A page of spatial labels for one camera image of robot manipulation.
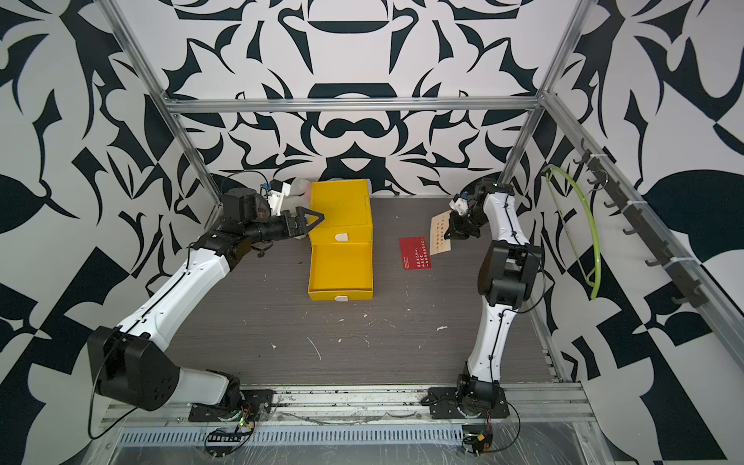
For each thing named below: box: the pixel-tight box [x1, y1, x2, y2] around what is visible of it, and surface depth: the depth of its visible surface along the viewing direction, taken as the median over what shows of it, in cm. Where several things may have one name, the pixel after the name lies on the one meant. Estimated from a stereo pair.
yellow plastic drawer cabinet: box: [309, 179, 373, 265], surface depth 91 cm
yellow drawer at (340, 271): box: [308, 242, 374, 303], surface depth 92 cm
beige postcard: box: [430, 210, 453, 256], surface depth 100 cm
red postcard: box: [399, 236, 433, 271], surface depth 104 cm
